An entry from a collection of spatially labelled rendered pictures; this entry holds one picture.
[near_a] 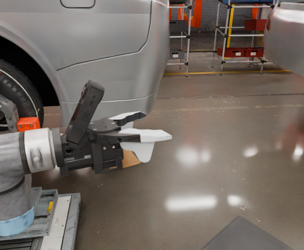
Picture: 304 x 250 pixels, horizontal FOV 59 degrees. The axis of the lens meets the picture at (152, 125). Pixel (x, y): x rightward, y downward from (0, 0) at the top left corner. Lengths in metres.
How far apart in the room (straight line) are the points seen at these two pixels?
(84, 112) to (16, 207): 0.21
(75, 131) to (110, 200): 1.76
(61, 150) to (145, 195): 1.80
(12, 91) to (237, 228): 1.35
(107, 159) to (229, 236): 1.13
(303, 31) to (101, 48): 1.80
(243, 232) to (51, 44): 1.39
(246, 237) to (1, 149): 1.31
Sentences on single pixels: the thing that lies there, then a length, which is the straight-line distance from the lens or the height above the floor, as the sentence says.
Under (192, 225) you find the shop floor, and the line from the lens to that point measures 2.04.
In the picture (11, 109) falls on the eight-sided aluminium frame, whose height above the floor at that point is 0.96.
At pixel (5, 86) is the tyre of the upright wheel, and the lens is 1.52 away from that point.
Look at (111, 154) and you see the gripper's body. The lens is 0.51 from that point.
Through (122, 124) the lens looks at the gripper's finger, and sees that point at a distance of 0.56.
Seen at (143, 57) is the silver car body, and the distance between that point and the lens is 1.54.
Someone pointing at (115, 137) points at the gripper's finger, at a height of 1.25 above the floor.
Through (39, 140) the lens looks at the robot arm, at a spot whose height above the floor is 1.25.
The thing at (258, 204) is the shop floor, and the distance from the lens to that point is 2.31.
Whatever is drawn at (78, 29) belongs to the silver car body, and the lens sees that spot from 1.51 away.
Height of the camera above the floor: 1.47
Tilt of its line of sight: 26 degrees down
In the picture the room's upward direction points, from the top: straight up
